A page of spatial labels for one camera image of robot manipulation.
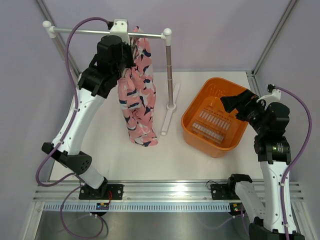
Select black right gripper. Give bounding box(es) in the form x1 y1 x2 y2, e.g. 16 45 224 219
220 89 269 136

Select pink shark print shorts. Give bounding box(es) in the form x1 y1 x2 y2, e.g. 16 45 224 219
117 37 158 147

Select wooden clothes hanger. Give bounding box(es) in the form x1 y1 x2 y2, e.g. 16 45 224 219
122 37 138 78

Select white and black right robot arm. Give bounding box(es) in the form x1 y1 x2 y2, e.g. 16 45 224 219
220 89 305 240

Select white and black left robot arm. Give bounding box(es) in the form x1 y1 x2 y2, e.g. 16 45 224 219
41 35 135 200

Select orange plastic basket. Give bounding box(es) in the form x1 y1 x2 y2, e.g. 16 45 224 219
181 77 248 158

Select metal clothes rack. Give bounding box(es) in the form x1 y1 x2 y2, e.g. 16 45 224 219
41 20 181 136

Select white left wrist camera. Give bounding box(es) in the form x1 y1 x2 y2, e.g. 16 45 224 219
109 18 130 44

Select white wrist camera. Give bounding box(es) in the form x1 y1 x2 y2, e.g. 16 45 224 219
109 18 130 44
256 84 281 107

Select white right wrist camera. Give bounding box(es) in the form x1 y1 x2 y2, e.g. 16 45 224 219
256 84 281 107

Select aluminium mounting rail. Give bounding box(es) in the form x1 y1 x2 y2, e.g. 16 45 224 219
31 180 305 203

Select white slotted cable duct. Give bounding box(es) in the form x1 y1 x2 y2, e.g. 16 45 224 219
42 201 232 213

